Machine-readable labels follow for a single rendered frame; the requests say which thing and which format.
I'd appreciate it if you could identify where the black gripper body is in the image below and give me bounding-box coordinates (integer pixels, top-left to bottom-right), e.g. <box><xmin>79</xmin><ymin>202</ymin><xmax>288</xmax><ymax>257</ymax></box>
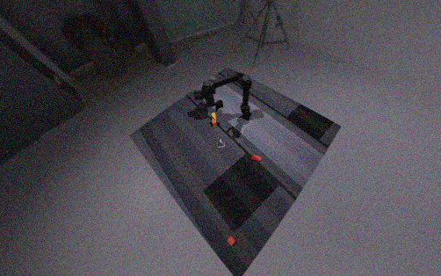
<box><xmin>199</xmin><ymin>99</ymin><xmax>223</xmax><ymax>110</ymax></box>

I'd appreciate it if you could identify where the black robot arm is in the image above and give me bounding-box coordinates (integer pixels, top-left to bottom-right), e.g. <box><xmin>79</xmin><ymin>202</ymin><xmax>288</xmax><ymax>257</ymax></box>
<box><xmin>193</xmin><ymin>71</ymin><xmax>252</xmax><ymax>120</ymax></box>

